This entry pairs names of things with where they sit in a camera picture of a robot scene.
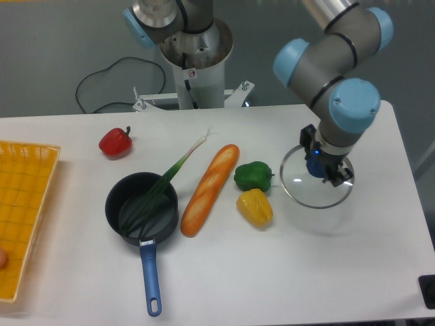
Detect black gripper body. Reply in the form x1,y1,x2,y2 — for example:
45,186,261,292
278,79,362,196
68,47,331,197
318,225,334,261
307,134,350,177

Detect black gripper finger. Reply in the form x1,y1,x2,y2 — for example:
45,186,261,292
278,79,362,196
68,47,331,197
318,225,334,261
322,158,354,187
299,124,316,160

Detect glass pot lid blue knob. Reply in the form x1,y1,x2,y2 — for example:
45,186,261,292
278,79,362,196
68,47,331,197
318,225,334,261
279,144,354,209

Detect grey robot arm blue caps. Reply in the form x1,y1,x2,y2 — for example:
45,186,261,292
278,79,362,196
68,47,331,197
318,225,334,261
123,1,394,186

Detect green bell pepper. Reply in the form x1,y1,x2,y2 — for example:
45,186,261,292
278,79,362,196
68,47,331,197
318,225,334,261
234,161,274,192

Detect yellow bell pepper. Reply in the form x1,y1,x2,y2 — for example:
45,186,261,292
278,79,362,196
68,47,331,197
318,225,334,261
236,188,273,228

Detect baguette bread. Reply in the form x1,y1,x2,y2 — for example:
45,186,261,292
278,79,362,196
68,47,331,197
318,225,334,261
180,144,240,238

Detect black device at table edge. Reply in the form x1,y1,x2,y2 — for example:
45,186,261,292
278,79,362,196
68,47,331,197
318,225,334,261
418,274,435,310

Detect red bell pepper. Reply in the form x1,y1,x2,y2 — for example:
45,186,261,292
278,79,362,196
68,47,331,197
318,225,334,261
99,126,133,159

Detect green onion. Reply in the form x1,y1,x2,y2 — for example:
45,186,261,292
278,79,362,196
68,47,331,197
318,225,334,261
120,128,211,238

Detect yellow woven basket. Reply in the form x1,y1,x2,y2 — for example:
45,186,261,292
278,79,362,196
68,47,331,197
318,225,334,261
1,141,61,303

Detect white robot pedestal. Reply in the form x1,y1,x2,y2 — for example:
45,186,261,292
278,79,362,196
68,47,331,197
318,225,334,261
132,18,256,112

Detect black cable on floor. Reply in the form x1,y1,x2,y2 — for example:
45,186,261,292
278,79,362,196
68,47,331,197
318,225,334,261
75,56,167,114

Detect dark pot blue handle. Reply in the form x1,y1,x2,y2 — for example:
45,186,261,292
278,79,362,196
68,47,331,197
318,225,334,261
105,172,179,317

